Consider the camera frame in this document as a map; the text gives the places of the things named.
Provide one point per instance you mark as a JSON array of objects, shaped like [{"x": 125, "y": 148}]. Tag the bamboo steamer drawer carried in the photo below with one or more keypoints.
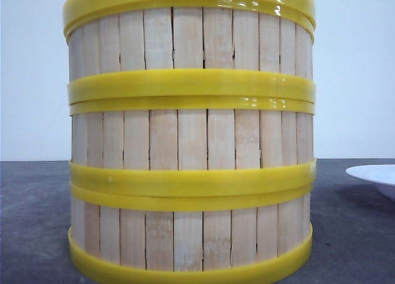
[{"x": 191, "y": 154}]

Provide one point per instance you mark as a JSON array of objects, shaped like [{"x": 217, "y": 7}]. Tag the bamboo steamer drawer yellow rims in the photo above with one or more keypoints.
[{"x": 152, "y": 48}]

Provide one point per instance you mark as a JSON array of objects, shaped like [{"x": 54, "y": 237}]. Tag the bamboo steamer drawer bottom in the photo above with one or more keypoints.
[{"x": 120, "y": 245}]

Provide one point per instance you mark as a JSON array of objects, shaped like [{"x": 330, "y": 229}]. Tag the white plate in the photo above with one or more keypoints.
[{"x": 381, "y": 175}]

